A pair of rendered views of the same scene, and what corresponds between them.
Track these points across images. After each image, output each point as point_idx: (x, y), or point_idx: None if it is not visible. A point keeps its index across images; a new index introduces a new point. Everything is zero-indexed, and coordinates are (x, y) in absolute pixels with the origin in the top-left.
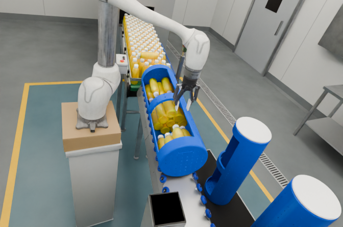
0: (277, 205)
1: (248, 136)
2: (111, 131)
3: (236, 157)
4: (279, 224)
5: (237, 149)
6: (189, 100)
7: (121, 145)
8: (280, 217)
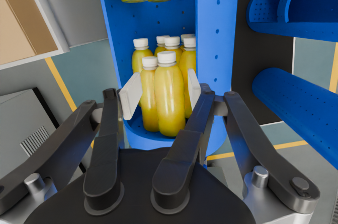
0: (320, 126)
1: None
2: (9, 52)
3: (319, 30)
4: (303, 132)
5: (334, 26)
6: (193, 106)
7: (63, 53)
8: (310, 135)
